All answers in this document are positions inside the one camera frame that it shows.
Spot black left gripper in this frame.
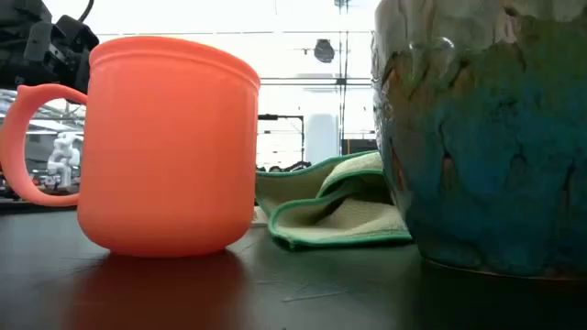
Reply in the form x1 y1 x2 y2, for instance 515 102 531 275
20 15 100 95

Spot black round hanging object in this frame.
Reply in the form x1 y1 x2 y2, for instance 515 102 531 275
314 38 336 64

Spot white humanoid robot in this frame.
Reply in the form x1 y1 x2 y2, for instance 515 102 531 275
47 131 84 189

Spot green blue glazed ceramic mug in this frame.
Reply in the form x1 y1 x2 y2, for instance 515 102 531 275
371 0 587 281

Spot pale green-edged microfiber cloth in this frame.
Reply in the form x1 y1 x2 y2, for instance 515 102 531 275
254 149 414 251

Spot black metal stand frame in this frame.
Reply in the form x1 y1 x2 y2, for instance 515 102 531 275
258 114 306 162

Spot white tall panel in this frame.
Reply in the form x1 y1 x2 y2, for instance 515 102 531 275
305 113 341 164

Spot orange plastic mug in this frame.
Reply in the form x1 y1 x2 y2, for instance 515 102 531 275
0 35 261 259

